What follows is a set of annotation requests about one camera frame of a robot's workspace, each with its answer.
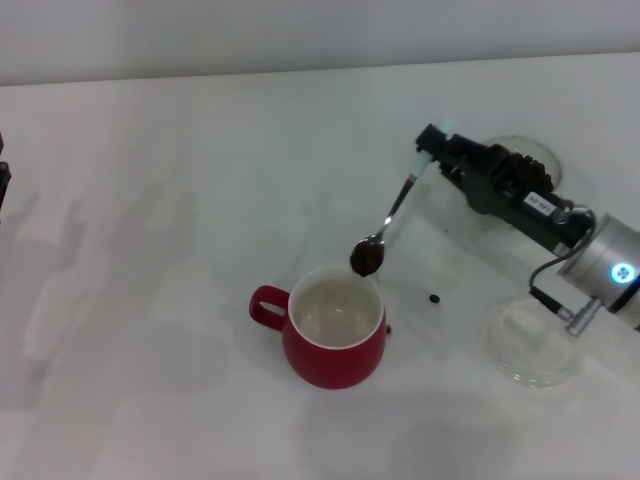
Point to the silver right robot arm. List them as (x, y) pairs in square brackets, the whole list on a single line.
[(605, 255)]

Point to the small clump coffee beans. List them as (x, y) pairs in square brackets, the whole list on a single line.
[(366, 260)]

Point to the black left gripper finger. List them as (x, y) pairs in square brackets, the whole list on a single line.
[(4, 190)]

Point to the clear glass saucer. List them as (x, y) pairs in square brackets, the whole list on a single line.
[(462, 215)]

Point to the clear glass cup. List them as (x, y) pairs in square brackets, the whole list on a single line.
[(545, 150)]

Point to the coffee beans pile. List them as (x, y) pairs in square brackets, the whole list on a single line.
[(537, 172)]

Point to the small clear glass dish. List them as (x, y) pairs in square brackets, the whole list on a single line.
[(530, 345)]

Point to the red ceramic mug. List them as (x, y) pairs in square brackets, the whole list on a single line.
[(335, 367)]

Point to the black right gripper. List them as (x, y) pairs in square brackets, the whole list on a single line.
[(510, 200)]

